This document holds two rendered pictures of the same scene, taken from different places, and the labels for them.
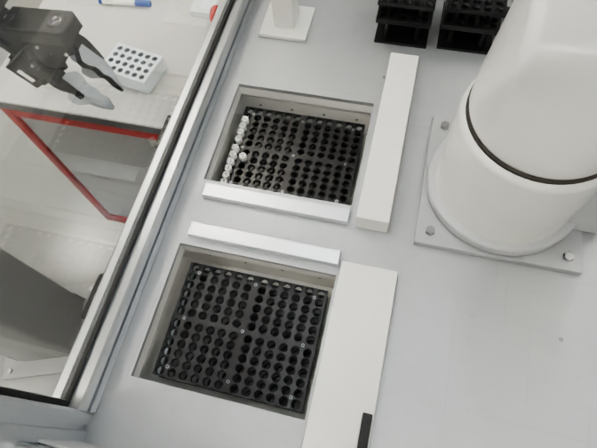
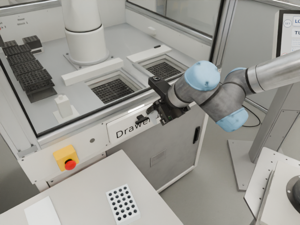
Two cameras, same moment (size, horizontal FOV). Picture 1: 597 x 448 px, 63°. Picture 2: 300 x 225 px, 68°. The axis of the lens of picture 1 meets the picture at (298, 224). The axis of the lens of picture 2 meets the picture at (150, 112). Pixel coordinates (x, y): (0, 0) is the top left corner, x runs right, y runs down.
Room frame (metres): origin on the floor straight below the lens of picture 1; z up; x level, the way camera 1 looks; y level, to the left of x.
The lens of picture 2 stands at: (1.12, 0.61, 1.54)
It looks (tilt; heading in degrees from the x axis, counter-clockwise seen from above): 41 degrees down; 213
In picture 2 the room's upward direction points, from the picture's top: straight up
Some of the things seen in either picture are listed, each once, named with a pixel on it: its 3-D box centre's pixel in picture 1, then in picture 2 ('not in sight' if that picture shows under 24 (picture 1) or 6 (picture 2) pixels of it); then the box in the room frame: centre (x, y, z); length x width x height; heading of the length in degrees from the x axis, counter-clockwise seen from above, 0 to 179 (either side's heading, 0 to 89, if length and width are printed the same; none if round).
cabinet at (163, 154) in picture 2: not in sight; (109, 128); (0.33, -0.25, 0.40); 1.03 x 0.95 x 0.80; 159
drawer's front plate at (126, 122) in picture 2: not in sight; (138, 120); (0.55, 0.18, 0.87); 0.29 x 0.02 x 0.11; 159
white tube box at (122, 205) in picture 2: not in sight; (122, 205); (0.86, 0.32, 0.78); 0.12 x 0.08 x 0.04; 58
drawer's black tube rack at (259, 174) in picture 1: (294, 164); not in sight; (0.48, -0.01, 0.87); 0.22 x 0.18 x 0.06; 69
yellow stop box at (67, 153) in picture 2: not in sight; (66, 158); (0.86, 0.07, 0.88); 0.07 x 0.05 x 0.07; 159
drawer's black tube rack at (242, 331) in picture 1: (245, 335); not in sight; (0.18, 0.11, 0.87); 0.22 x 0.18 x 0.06; 69
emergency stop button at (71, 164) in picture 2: not in sight; (69, 164); (0.87, 0.11, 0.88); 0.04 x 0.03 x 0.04; 159
